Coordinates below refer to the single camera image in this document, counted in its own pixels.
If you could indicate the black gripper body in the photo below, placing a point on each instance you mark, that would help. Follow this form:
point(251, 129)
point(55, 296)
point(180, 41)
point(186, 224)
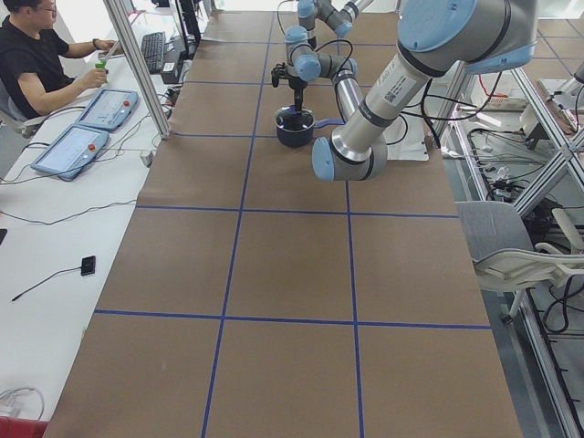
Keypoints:
point(297, 92)

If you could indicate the glass lid blue knob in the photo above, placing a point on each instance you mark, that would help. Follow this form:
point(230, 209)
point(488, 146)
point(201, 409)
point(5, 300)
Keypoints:
point(285, 119)

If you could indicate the dark blue saucepan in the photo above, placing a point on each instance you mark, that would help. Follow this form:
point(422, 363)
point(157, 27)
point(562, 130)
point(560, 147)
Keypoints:
point(295, 139)

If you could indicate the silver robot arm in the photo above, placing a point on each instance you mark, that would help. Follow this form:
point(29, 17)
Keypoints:
point(487, 36)
point(339, 21)

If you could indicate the black monitor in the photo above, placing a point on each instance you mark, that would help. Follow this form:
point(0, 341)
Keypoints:
point(189, 24)

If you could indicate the black keyboard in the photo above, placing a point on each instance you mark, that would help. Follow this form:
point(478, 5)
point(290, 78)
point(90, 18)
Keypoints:
point(153, 50)

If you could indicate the upper blue teach pendant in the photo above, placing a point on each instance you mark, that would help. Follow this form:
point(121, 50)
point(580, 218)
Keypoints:
point(108, 109)

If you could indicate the blue teach pendant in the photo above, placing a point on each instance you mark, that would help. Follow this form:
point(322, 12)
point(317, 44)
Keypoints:
point(71, 152)
point(108, 109)

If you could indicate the brown paper table mat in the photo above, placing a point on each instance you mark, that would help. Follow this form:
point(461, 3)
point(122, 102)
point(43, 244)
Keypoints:
point(250, 299)

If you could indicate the lower blue teach pendant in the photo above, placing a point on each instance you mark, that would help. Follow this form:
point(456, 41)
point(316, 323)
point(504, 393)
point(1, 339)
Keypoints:
point(71, 152)

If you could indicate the grey white office chair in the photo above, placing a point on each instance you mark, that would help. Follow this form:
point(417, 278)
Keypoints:
point(504, 257)

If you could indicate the small black puck device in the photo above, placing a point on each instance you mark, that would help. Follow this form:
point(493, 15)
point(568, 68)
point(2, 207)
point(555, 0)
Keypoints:
point(88, 265)

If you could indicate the person in black shirt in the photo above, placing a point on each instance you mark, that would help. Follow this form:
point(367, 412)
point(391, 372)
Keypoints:
point(31, 53)

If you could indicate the aluminium frame post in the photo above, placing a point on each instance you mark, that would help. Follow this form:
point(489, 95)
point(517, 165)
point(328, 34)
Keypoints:
point(123, 29)

